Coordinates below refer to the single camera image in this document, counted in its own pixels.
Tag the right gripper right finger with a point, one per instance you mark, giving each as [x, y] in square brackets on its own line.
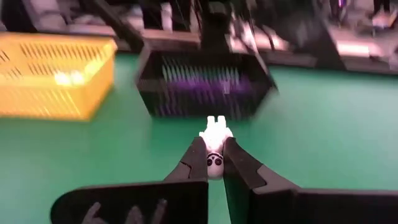
[242, 174]

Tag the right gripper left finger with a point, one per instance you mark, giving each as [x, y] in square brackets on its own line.
[194, 165]

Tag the white skeleton figure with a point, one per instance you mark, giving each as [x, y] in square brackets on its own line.
[215, 140]

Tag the black plastic mesh basket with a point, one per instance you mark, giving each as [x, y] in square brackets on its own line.
[205, 102]

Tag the yellow plastic mesh basket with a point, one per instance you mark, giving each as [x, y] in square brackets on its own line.
[46, 93]

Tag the wooden table board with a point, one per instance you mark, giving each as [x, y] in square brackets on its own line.
[353, 49]

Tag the black metal table frame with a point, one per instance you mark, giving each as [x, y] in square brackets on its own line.
[214, 28]

